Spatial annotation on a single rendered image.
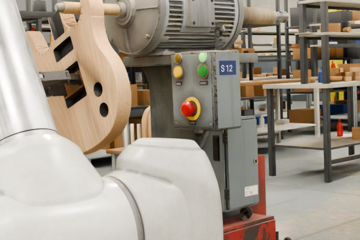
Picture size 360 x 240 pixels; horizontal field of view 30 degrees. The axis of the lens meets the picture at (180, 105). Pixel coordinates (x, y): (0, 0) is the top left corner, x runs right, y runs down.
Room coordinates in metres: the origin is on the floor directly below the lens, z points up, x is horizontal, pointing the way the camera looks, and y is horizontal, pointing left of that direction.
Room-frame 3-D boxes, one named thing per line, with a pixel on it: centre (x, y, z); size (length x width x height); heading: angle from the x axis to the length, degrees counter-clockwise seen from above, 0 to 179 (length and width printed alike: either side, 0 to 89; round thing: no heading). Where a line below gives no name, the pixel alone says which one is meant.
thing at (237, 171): (1.99, -0.15, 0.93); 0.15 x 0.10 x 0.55; 134
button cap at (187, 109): (1.71, -0.03, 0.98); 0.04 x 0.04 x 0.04; 44
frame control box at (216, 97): (1.82, -0.10, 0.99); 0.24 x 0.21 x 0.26; 134
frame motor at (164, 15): (2.05, 0.00, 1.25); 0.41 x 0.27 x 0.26; 134
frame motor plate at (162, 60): (2.10, -0.04, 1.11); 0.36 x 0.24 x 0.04; 134
